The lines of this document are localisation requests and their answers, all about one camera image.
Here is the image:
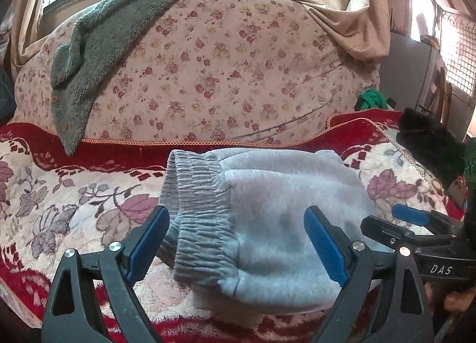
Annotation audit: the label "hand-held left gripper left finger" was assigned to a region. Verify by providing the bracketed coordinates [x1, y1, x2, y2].
[41, 205, 171, 343]

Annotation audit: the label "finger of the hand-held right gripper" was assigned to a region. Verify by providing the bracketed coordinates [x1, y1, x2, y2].
[360, 215, 422, 254]
[391, 203, 465, 234]

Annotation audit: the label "beige curtain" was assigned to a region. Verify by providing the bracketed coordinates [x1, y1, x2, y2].
[245, 0, 411, 63]
[7, 0, 75, 76]

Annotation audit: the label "grey cabinet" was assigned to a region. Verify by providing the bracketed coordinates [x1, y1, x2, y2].
[379, 29, 447, 118]

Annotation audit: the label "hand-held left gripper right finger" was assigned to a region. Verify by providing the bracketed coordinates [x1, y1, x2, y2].
[303, 205, 436, 343]

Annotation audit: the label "grey fleece jacket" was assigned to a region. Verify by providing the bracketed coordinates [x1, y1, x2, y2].
[50, 0, 218, 157]

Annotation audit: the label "grey fleece pants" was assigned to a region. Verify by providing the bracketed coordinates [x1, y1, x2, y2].
[156, 148, 372, 316]

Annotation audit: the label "pink floral quilt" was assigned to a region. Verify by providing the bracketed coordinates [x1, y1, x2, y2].
[13, 0, 382, 145]

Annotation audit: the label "green cloth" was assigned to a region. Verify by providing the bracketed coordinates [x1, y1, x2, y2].
[355, 87, 389, 111]

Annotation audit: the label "person's right hand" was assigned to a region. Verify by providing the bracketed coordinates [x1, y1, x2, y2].
[424, 281, 475, 316]

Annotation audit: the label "black furry cloth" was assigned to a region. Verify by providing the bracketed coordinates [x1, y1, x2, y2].
[395, 107, 467, 189]

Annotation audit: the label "window with metal grille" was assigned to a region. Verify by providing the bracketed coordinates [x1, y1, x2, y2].
[403, 0, 476, 106]

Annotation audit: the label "red floral plush blanket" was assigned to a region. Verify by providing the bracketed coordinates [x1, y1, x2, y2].
[0, 109, 465, 343]

